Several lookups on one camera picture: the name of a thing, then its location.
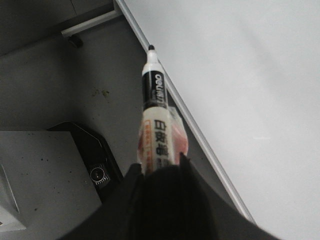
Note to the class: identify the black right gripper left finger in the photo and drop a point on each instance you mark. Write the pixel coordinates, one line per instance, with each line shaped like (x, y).
(119, 217)

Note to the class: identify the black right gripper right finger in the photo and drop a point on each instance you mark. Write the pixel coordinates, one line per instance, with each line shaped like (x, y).
(222, 221)

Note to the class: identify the white black whiteboard marker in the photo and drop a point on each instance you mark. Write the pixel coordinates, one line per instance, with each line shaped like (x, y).
(162, 135)

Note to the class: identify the black robot base with dial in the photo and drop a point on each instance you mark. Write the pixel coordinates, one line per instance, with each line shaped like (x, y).
(97, 156)

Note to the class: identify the white whiteboard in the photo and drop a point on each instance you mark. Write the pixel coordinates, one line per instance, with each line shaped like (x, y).
(245, 74)

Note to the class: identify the grey whiteboard stand leg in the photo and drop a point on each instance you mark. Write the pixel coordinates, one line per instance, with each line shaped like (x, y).
(88, 24)

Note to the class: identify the grey metal cabinet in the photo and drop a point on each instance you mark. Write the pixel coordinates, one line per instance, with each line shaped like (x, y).
(48, 177)

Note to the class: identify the black caster wheel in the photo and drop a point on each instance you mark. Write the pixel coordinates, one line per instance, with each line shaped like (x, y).
(75, 41)

